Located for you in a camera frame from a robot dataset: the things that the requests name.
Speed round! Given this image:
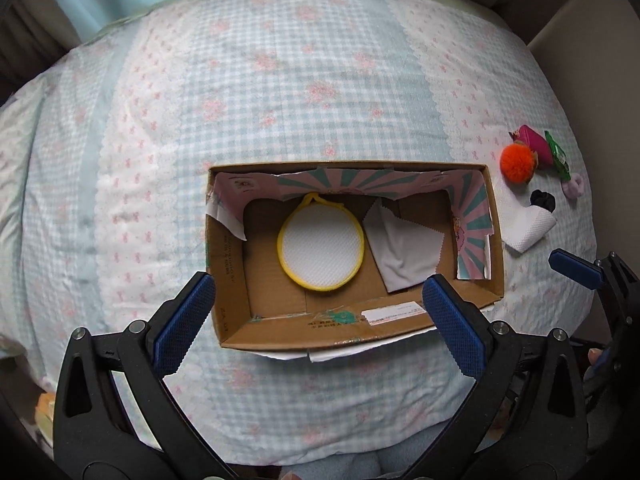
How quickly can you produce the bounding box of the person right hand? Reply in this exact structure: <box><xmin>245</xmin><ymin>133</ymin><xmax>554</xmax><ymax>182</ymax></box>
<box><xmin>588</xmin><ymin>348</ymin><xmax>610</xmax><ymax>368</ymax></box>

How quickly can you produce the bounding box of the yellow-rimmed white mesh pad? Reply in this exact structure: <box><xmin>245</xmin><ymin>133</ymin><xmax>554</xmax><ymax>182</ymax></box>
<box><xmin>277</xmin><ymin>193</ymin><xmax>366</xmax><ymax>292</ymax></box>

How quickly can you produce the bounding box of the grey cloth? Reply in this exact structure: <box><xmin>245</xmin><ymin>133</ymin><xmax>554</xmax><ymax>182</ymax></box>
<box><xmin>362</xmin><ymin>200</ymin><xmax>445</xmax><ymax>294</ymax></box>

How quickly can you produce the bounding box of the green snack packet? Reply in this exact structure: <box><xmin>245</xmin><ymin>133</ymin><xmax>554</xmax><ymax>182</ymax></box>
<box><xmin>544</xmin><ymin>130</ymin><xmax>570</xmax><ymax>182</ymax></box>

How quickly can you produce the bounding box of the cardboard box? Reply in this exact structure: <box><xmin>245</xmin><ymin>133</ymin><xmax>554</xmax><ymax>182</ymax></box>
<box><xmin>206</xmin><ymin>162</ymin><xmax>504</xmax><ymax>360</ymax></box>

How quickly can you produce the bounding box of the black hair tie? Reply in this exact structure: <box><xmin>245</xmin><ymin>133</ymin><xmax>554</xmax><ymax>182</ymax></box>
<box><xmin>528</xmin><ymin>188</ymin><xmax>558</xmax><ymax>214</ymax></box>

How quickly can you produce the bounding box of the magenta soft case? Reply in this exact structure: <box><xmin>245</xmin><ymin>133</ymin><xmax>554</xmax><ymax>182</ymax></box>
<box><xmin>510</xmin><ymin>125</ymin><xmax>553</xmax><ymax>169</ymax></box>

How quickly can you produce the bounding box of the lilac fluffy scrunchie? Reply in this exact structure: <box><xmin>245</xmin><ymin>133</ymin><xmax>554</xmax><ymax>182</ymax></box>
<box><xmin>562</xmin><ymin>172</ymin><xmax>585</xmax><ymax>202</ymax></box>

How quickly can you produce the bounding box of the white dotted cloth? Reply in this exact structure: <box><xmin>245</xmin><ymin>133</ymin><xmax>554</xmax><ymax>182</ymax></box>
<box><xmin>501</xmin><ymin>205</ymin><xmax>556</xmax><ymax>254</ymax></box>

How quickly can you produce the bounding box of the orange fluffy pompom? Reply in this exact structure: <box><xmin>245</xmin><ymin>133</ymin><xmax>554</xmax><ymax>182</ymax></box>
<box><xmin>499</xmin><ymin>142</ymin><xmax>538</xmax><ymax>185</ymax></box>

